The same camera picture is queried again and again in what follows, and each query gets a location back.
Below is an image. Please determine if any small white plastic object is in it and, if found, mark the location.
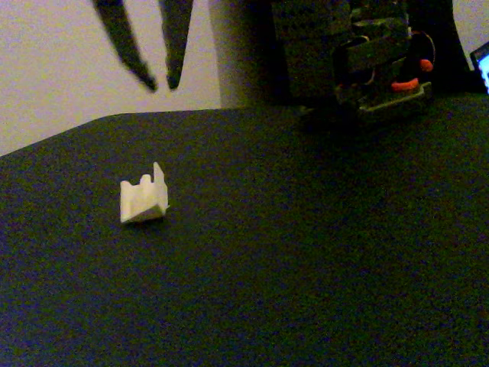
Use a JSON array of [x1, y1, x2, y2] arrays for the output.
[[119, 161, 170, 224]]

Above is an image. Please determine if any black and orange clamp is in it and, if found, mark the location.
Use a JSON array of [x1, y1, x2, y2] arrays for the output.
[[389, 30, 436, 95]]

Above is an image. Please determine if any dark navy desk mat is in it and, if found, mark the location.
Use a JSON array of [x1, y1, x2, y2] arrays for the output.
[[0, 91, 489, 367]]

